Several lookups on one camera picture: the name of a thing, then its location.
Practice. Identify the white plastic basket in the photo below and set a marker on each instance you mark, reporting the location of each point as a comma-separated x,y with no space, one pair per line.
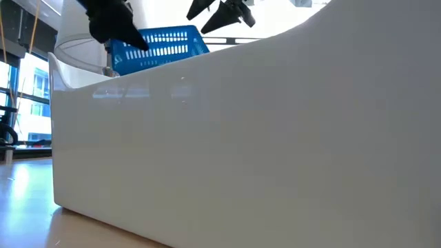
241,155

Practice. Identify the black chair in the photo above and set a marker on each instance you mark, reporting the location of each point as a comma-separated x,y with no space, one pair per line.
6,134

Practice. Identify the blue perforated plastic basket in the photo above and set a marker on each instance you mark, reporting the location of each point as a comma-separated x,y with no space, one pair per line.
162,42

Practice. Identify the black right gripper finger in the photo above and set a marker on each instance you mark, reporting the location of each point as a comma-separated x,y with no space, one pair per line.
229,13
200,6

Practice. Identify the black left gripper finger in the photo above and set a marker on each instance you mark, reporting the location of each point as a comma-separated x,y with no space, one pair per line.
110,20

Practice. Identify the dark window frame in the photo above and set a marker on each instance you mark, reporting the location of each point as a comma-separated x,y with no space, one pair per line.
13,79

